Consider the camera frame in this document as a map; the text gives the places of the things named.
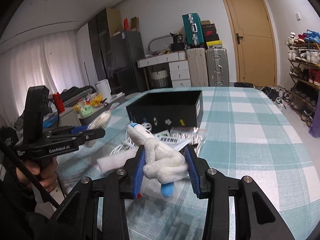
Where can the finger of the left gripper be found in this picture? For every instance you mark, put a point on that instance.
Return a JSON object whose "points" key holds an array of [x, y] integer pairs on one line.
{"points": [[82, 129], [99, 133]]}

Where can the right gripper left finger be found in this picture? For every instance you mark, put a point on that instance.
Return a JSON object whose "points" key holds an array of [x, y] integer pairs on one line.
{"points": [[135, 174]]}

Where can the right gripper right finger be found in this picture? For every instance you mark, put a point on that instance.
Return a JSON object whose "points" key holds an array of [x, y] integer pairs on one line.
{"points": [[197, 168]]}

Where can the white plush toy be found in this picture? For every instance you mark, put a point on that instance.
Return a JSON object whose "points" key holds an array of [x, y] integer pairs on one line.
{"points": [[162, 162]]}

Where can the grey medicine packet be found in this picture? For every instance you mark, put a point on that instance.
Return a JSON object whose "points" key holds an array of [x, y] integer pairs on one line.
{"points": [[174, 142]]}

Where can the person's left hand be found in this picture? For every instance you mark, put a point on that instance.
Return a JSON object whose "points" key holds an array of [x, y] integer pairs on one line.
{"points": [[48, 174]]}

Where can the red bottle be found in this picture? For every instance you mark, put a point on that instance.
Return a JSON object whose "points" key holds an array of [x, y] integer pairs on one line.
{"points": [[58, 102]]}

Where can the bagged adidas shoelaces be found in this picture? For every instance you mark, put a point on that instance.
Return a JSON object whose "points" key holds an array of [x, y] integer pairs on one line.
{"points": [[196, 135]]}

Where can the white appliance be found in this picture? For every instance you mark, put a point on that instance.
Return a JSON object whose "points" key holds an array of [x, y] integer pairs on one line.
{"points": [[103, 88]]}

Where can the black cardboard box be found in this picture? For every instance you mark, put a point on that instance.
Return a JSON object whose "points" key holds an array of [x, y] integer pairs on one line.
{"points": [[165, 110]]}

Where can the white curtain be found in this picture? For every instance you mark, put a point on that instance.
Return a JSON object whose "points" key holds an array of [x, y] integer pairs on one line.
{"points": [[50, 60]]}

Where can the woven laundry basket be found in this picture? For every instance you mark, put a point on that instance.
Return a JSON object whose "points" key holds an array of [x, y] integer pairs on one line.
{"points": [[160, 79]]}

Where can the dark refrigerator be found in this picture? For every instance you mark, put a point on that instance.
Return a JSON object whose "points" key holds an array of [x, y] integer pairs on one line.
{"points": [[127, 50]]}

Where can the black glass cabinet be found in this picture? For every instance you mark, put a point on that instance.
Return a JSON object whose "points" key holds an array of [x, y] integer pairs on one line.
{"points": [[102, 28]]}

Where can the white drawer desk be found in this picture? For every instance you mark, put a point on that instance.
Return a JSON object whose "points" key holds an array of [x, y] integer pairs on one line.
{"points": [[175, 64]]}

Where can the beige suitcase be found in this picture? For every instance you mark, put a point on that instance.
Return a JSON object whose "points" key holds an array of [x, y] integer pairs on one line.
{"points": [[198, 67]]}

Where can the silver suitcase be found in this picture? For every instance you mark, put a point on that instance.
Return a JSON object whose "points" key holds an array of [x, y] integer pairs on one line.
{"points": [[217, 66]]}

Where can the purple bag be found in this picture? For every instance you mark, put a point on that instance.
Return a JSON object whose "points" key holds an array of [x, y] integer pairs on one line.
{"points": [[315, 126]]}

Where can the stacked shoe boxes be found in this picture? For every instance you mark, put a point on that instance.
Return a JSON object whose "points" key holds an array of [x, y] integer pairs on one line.
{"points": [[211, 36]]}

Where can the teal suitcase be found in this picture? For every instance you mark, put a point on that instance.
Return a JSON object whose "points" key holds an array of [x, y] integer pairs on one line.
{"points": [[193, 30]]}

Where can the wooden door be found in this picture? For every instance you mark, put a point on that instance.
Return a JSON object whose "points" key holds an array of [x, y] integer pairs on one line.
{"points": [[253, 38]]}

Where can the shoe rack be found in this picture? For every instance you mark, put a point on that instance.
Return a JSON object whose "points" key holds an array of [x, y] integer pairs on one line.
{"points": [[303, 56]]}

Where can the black tracker camera mount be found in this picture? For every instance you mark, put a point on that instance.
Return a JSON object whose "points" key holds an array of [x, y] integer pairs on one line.
{"points": [[36, 105]]}

